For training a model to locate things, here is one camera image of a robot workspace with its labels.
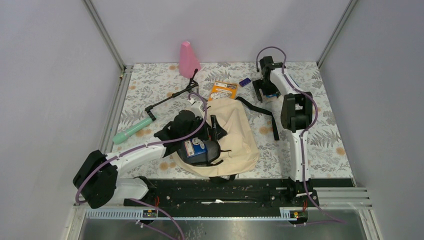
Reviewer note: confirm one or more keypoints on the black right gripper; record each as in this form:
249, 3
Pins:
257, 84

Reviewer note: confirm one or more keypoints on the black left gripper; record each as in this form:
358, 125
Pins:
216, 132

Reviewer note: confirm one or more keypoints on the blue picture book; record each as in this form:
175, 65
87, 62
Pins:
194, 147

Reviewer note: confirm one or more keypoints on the beige canvas backpack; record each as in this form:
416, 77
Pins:
233, 154

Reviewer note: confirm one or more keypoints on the blue booklet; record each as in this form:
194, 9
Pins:
272, 96

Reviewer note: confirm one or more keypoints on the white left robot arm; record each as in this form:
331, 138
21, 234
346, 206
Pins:
99, 180

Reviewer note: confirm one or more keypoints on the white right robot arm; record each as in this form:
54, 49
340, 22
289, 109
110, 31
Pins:
298, 114

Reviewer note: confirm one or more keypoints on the small purple box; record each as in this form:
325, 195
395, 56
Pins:
245, 82

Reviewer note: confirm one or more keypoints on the black compass tool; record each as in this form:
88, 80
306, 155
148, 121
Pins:
188, 89

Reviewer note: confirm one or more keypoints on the orange booklet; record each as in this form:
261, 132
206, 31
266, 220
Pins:
222, 90

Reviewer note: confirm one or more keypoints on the pink cone-shaped object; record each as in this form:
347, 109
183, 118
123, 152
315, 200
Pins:
188, 62

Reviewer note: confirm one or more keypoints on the green tube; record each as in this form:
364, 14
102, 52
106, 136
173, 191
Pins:
124, 135

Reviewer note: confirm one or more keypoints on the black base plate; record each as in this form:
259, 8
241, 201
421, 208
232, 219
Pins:
253, 197

